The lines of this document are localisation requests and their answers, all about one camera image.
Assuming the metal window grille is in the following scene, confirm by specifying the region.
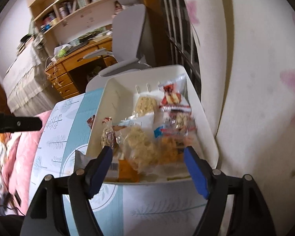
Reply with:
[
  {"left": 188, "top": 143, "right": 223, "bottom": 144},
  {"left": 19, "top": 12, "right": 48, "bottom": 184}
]
[{"left": 157, "top": 0, "right": 202, "bottom": 96}]

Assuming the row of colourful books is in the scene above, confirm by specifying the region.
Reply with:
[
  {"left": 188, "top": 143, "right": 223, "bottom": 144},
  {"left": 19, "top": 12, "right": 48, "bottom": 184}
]
[{"left": 41, "top": 12, "right": 58, "bottom": 30}]

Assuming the clear bag of yellow puffs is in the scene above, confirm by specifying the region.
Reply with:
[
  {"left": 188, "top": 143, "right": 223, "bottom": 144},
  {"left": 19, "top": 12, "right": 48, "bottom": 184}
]
[{"left": 134, "top": 93, "right": 160, "bottom": 115}]

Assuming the triangular chocolate snack packet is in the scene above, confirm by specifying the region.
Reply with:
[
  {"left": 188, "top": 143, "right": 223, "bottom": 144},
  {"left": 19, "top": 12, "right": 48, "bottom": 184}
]
[{"left": 167, "top": 109, "right": 197, "bottom": 138}]

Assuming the white cable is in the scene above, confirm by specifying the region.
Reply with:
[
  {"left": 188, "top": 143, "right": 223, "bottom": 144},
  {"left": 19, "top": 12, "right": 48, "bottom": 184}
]
[{"left": 45, "top": 56, "right": 58, "bottom": 84}]

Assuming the grey office chair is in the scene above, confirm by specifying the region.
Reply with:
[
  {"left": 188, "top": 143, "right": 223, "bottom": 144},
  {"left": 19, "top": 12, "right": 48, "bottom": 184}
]
[{"left": 83, "top": 0, "right": 153, "bottom": 94}]

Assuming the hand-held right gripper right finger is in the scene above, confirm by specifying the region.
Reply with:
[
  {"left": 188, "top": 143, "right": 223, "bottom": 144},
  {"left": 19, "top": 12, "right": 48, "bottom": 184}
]
[{"left": 184, "top": 146, "right": 277, "bottom": 236}]

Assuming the clear bag of crackers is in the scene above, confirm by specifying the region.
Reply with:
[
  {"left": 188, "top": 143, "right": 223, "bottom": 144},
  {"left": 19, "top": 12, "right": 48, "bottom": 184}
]
[{"left": 115, "top": 125, "right": 163, "bottom": 175}]

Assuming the small white blue packet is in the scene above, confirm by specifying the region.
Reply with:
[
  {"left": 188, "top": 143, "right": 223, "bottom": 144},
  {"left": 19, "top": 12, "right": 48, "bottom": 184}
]
[{"left": 154, "top": 125, "right": 172, "bottom": 138}]

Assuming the wooden desk with drawers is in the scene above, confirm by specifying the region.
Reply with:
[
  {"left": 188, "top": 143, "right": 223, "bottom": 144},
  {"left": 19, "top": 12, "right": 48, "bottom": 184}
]
[{"left": 45, "top": 33, "right": 118, "bottom": 99}]

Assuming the long orange white packet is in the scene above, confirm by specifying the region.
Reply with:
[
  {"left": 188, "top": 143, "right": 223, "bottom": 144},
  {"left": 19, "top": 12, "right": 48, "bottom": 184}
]
[{"left": 106, "top": 156, "right": 138, "bottom": 183}]

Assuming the white lace furniture cover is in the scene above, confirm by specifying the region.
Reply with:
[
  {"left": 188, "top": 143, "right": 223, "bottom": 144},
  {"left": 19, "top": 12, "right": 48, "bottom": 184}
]
[{"left": 2, "top": 37, "right": 56, "bottom": 113}]

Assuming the wooden bookshelf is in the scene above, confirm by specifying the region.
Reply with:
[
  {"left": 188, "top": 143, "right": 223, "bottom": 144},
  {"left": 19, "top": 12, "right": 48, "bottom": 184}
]
[{"left": 27, "top": 0, "right": 124, "bottom": 45}]

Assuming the doll with dark hair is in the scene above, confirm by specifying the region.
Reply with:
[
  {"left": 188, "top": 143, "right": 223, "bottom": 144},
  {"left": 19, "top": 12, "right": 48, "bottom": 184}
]
[{"left": 114, "top": 1, "right": 124, "bottom": 15}]

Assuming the black cable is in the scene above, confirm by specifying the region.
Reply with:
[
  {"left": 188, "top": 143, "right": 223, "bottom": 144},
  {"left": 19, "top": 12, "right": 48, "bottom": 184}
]
[{"left": 0, "top": 194, "right": 25, "bottom": 217}]

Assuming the blue tree-print tablecloth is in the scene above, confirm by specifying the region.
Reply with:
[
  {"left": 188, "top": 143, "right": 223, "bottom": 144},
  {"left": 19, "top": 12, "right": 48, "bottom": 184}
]
[{"left": 27, "top": 88, "right": 224, "bottom": 236}]

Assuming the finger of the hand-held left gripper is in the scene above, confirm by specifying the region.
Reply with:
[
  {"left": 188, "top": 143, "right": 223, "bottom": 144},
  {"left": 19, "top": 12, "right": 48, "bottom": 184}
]
[{"left": 0, "top": 114, "right": 43, "bottom": 134}]

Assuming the dark red snack packet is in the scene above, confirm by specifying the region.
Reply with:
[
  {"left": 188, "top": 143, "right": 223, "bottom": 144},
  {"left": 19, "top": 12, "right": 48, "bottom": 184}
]
[{"left": 87, "top": 114, "right": 97, "bottom": 129}]

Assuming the cartoon printed cloth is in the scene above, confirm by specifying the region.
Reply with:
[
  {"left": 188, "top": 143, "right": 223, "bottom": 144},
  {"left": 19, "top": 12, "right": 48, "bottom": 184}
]
[{"left": 0, "top": 133, "right": 22, "bottom": 185}]

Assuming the clear packet red top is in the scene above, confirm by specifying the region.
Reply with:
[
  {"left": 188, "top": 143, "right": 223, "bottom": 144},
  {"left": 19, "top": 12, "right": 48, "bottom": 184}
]
[{"left": 101, "top": 117, "right": 115, "bottom": 150}]

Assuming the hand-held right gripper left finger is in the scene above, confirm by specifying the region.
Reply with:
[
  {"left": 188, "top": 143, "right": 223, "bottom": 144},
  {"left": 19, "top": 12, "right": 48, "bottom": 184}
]
[{"left": 20, "top": 146, "right": 113, "bottom": 236}]

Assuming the waste bin with liner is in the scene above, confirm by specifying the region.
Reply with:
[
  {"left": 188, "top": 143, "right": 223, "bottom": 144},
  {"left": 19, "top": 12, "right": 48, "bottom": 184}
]
[{"left": 87, "top": 66, "right": 102, "bottom": 81}]

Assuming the dark wooden cabinet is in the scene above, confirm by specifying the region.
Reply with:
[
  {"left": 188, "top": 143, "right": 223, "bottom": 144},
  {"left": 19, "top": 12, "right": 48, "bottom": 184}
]
[{"left": 0, "top": 80, "right": 11, "bottom": 115}]

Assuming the white plastic bin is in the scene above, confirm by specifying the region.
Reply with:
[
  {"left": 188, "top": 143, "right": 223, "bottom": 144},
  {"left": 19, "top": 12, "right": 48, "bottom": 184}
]
[{"left": 85, "top": 64, "right": 220, "bottom": 185}]

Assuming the pink blanket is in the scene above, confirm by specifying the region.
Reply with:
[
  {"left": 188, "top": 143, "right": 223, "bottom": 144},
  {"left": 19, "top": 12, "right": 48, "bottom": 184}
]
[{"left": 0, "top": 109, "right": 52, "bottom": 207}]

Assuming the red white snack packet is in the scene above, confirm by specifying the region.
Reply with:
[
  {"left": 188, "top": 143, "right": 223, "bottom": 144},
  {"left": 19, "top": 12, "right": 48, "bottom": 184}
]
[{"left": 159, "top": 82, "right": 191, "bottom": 111}]

